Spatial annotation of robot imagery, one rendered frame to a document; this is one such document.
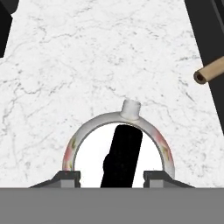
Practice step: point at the black appliance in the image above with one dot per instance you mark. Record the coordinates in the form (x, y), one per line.
(5, 20)

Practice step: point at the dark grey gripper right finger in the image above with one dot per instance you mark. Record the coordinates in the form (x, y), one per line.
(154, 176)

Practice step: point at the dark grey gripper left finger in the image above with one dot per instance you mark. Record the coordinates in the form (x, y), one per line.
(70, 176)

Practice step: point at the black hob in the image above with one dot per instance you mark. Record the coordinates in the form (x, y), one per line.
(208, 38)

